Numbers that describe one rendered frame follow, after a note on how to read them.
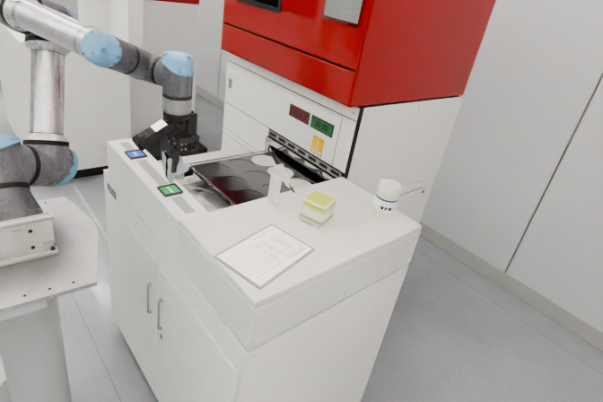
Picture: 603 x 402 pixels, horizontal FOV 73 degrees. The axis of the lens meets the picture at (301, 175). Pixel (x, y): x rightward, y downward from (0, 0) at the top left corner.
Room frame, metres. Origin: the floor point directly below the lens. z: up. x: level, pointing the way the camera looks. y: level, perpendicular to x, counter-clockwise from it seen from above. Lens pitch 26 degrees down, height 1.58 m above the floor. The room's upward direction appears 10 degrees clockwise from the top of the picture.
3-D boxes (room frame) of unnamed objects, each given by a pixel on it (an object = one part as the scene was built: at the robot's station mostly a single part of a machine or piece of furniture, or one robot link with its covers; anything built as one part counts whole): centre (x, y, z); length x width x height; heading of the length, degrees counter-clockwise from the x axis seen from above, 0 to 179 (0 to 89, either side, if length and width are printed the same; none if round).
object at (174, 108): (1.02, 0.36, 1.22); 0.08 x 0.08 x 0.05
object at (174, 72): (1.02, 0.36, 1.30); 0.09 x 0.08 x 0.11; 70
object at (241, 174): (1.31, 0.16, 0.90); 0.34 x 0.34 x 0.01; 45
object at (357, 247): (0.97, -0.05, 0.89); 0.62 x 0.35 x 0.14; 135
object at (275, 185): (1.06, 0.06, 1.03); 0.06 x 0.04 x 0.13; 135
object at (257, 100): (1.61, 0.13, 1.02); 0.82 x 0.03 x 0.40; 45
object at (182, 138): (1.03, 0.35, 1.14); 0.09 x 0.08 x 0.12; 135
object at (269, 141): (1.47, 0.02, 0.89); 0.44 x 0.02 x 0.10; 45
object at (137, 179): (1.10, 0.46, 0.89); 0.55 x 0.09 x 0.14; 45
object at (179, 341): (1.18, 0.17, 0.41); 0.97 x 0.64 x 0.82; 45
